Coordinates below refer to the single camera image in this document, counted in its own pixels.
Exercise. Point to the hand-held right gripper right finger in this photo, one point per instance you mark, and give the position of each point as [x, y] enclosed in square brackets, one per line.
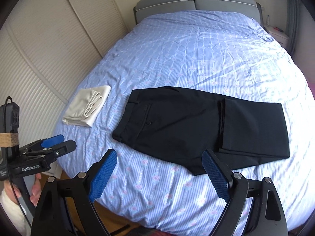
[215, 174]

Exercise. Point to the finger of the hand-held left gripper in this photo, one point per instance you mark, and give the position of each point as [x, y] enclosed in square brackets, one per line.
[51, 140]
[64, 147]

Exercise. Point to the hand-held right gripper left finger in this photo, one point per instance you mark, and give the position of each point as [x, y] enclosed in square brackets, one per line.
[103, 174]

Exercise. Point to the black pants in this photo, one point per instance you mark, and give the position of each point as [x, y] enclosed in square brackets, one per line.
[184, 127]

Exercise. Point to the person's left forearm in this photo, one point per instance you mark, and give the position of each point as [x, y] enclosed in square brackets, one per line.
[9, 209]

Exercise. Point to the person's left hand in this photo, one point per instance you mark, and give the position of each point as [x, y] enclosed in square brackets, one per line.
[37, 189]

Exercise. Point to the folded cream cloth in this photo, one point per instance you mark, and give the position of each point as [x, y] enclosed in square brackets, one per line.
[83, 108]

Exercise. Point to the cream sliding wardrobe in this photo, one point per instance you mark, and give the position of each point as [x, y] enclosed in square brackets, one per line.
[37, 54]

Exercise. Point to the bed with blue floral sheet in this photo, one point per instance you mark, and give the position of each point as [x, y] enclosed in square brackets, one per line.
[184, 54]

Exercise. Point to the white nightstand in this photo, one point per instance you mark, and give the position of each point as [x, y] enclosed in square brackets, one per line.
[278, 36]

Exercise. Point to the clear plastic bottle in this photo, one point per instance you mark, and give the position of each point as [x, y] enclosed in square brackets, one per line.
[268, 21]

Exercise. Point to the grey padded headboard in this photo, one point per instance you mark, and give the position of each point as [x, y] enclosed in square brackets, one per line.
[221, 1]

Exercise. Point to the green curtain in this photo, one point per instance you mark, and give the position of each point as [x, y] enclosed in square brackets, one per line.
[294, 17]

